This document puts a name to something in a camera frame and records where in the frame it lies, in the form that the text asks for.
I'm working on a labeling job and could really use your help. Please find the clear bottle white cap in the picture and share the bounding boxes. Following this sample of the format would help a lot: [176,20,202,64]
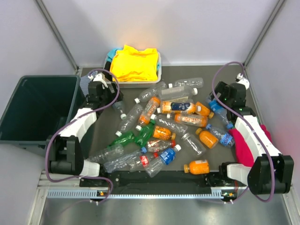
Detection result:
[115,104,143,137]

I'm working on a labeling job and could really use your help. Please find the orange bottle tall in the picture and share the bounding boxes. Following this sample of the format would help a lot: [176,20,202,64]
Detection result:
[138,97,160,126]

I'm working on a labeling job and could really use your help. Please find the large clear bottle with label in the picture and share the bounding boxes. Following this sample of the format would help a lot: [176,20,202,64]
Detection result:
[158,85,198,101]

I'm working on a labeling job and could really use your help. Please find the clear jar without cap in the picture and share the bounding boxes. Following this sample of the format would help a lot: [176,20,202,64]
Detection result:
[181,133,207,157]

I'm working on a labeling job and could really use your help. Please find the clear crushed bottle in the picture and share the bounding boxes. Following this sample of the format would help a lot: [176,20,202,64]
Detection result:
[150,114,188,136]

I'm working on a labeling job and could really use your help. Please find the orange bottle with dark label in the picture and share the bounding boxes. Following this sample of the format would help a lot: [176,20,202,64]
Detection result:
[157,101,202,114]

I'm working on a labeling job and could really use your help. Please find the red cap crushed bottle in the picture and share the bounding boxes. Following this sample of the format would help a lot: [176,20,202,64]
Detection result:
[146,139,176,153]

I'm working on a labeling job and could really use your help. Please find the red cap cola bottle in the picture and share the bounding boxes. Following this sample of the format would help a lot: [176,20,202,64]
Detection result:
[127,153,158,173]

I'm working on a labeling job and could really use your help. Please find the blue label water bottle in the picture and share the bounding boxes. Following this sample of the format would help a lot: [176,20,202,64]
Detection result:
[145,144,181,178]

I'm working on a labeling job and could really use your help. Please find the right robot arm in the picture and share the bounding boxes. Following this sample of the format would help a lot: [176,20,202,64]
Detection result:
[208,81,294,195]

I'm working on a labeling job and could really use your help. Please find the blue cap bottle by right arm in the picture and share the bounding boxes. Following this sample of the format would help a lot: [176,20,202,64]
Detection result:
[208,99,234,129]

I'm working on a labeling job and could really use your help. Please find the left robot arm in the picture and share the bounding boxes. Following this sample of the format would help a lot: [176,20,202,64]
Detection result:
[45,79,121,186]

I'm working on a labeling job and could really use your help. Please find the dark green plastic bin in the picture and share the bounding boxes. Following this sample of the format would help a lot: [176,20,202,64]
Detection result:
[0,75,85,156]

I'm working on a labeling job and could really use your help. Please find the blue striped cloth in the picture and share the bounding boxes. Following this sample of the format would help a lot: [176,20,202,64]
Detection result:
[80,75,94,97]

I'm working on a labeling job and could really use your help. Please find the white plastic basket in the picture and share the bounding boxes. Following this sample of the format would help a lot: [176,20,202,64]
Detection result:
[104,50,162,89]

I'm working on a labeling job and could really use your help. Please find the teal cloth in basket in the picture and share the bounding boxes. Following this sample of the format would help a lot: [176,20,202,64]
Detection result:
[106,48,123,62]

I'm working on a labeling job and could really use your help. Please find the yellow cloth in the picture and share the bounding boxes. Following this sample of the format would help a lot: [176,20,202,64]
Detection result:
[110,45,158,83]

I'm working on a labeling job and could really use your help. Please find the orange bottle with white label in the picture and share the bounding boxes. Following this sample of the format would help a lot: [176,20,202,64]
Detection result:
[167,113,208,128]

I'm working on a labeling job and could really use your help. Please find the blue label bottle right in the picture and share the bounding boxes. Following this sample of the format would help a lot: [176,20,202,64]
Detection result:
[206,124,235,148]

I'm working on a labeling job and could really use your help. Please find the crushed green bottle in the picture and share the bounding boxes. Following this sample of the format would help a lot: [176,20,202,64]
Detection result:
[108,131,135,147]

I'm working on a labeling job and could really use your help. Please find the magenta cloth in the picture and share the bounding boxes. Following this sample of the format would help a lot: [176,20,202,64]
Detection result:
[228,124,273,167]

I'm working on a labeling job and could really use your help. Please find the clear bottle blue cap front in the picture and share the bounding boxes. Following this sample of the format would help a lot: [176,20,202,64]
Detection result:
[103,147,147,173]

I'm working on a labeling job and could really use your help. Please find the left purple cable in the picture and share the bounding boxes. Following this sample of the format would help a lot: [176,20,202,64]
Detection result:
[45,68,120,204]

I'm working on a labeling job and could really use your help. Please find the purple cable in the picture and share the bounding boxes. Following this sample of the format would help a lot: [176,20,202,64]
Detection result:
[45,68,120,204]
[211,61,275,202]

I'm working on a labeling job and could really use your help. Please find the grey cable duct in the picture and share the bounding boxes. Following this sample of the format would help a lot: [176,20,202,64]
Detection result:
[47,189,224,199]

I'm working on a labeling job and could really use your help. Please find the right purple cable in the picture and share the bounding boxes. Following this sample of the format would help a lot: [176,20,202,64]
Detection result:
[211,61,275,202]

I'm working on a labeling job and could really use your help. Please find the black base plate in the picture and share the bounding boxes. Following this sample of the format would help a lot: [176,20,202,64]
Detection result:
[79,170,248,188]

